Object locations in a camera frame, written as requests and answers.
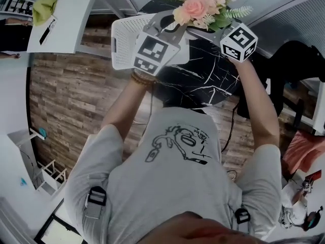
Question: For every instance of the white workstation desk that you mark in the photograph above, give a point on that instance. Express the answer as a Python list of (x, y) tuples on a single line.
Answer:
[(320, 105)]

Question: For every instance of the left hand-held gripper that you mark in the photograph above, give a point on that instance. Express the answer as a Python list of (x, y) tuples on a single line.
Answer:
[(152, 51)]

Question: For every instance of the person's grey printed shirt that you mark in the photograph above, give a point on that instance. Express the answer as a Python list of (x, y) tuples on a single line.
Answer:
[(177, 187)]

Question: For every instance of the teal small object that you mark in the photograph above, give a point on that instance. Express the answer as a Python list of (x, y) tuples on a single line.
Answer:
[(42, 133)]

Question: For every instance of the black office chair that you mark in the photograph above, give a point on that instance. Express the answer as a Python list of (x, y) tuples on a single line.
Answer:
[(292, 60)]

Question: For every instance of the pink flowers with white vase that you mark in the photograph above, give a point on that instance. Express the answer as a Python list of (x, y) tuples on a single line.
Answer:
[(195, 6)]

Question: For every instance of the white side table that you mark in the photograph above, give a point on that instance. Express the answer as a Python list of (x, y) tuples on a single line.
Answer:
[(23, 137)]

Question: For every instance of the pink cloth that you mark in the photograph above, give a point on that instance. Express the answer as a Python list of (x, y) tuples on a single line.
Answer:
[(304, 151)]

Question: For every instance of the white venetian blinds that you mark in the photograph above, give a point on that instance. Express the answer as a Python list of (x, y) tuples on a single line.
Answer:
[(287, 16)]

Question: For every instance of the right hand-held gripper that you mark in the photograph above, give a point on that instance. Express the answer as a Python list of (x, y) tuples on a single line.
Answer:
[(240, 43)]

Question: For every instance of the white rectangular desk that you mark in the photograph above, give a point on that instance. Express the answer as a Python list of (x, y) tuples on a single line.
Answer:
[(73, 14)]

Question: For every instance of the person's right forearm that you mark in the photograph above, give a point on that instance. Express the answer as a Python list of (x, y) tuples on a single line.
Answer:
[(261, 116)]

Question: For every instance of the white perforated plastic basket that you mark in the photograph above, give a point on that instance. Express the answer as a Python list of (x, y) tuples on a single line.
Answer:
[(124, 39)]

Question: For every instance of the black white keyboard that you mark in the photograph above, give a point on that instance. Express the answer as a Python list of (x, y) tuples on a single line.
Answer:
[(15, 5)]

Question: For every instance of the black framed window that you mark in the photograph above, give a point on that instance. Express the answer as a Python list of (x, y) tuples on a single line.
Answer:
[(58, 230)]

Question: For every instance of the person's face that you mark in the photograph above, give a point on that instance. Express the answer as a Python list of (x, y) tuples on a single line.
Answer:
[(203, 230)]

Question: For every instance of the round black marble table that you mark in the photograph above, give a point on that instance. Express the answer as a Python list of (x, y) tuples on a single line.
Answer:
[(203, 70)]

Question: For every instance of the yellow-green cloth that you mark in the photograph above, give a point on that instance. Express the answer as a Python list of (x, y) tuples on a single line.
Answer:
[(44, 9)]

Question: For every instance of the person's left forearm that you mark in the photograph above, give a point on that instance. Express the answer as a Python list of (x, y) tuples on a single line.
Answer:
[(122, 110)]

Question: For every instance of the black white booklet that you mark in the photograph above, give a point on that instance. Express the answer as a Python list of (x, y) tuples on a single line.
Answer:
[(47, 33)]

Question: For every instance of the white shelf frame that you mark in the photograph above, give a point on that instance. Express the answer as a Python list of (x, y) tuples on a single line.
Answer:
[(50, 179)]

